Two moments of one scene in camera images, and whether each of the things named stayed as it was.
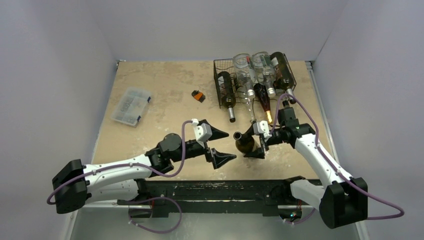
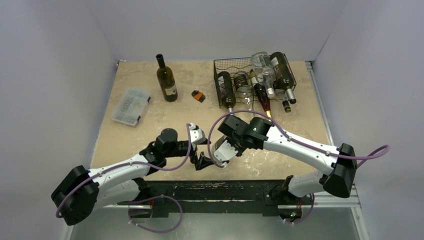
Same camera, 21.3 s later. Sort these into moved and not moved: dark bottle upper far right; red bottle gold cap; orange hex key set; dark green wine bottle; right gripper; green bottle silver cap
Moved: right gripper; dark green wine bottle
Not moved: orange hex key set; green bottle silver cap; red bottle gold cap; dark bottle upper far right
